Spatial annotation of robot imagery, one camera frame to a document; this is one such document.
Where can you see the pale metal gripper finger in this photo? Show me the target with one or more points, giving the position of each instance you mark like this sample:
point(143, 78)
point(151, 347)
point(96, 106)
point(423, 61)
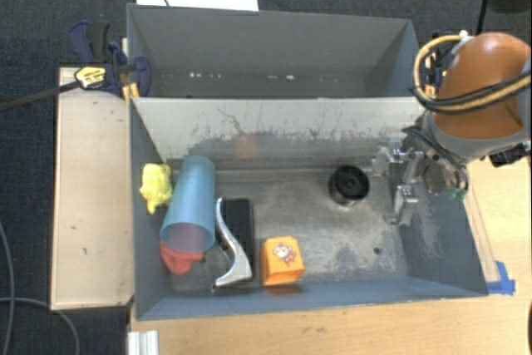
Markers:
point(384, 160)
point(405, 203)

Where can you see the black round wheel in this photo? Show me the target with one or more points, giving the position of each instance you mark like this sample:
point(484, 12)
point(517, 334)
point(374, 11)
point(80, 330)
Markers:
point(349, 183)

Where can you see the grey metal bin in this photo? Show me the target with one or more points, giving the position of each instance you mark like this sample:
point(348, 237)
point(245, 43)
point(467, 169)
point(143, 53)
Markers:
point(291, 129)

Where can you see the orange box with cartoon print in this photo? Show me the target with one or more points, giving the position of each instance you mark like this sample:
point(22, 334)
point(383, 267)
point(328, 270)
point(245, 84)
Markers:
point(282, 262)

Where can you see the black flat box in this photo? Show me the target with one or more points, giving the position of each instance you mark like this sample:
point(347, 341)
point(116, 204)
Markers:
point(241, 228)

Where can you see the blue plastic cup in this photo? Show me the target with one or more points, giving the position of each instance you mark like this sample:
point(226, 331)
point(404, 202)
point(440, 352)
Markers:
point(191, 199)

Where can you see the red cloth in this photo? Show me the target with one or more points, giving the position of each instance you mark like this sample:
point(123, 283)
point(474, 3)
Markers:
point(178, 262)

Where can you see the yellow toy animal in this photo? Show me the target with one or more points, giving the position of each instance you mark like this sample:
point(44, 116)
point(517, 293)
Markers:
point(156, 185)

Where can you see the pale wood flat board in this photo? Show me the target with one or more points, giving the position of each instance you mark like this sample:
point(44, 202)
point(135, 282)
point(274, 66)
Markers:
point(91, 199)

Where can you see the black cylinder on white bracket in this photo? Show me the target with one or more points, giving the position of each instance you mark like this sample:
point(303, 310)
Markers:
point(509, 156)

